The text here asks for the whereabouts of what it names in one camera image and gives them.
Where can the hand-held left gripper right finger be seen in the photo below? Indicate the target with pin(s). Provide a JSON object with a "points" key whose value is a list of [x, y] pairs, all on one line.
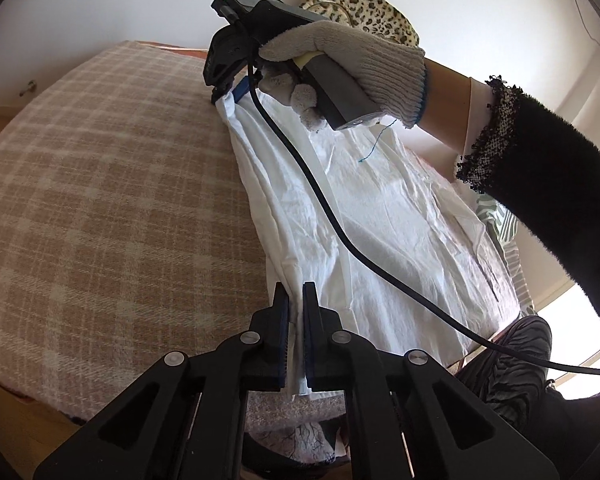
{"points": [[307, 345]]}

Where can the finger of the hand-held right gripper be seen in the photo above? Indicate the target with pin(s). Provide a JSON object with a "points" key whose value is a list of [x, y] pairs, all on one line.
{"points": [[240, 92]]}

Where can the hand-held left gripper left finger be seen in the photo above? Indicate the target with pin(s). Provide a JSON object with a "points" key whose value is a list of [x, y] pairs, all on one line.
{"points": [[281, 340]]}

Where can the white shirt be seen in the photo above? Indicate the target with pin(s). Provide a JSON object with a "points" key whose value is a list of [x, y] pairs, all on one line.
{"points": [[405, 235]]}

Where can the person's right forearm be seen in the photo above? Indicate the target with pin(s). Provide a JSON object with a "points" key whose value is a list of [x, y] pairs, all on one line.
{"points": [[530, 160]]}

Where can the person's right hand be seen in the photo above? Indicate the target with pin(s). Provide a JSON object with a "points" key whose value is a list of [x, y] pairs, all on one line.
{"points": [[380, 67]]}

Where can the white branch print cloth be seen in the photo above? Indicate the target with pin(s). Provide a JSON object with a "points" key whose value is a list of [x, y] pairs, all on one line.
{"points": [[300, 437]]}

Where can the leopard print pillow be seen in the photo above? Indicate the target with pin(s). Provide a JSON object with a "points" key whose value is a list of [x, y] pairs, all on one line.
{"points": [[370, 10]]}

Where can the beige plaid blanket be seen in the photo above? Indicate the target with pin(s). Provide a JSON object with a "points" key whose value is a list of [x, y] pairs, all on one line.
{"points": [[105, 210]]}

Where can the person's striped trouser leg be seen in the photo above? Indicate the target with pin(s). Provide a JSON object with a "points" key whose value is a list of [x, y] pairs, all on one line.
{"points": [[510, 360]]}

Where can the green striped pillow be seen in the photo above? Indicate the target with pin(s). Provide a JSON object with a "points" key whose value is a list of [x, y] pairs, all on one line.
{"points": [[505, 225]]}

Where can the wooden bed frame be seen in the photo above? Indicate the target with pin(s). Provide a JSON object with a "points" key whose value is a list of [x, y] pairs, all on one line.
{"points": [[20, 435]]}

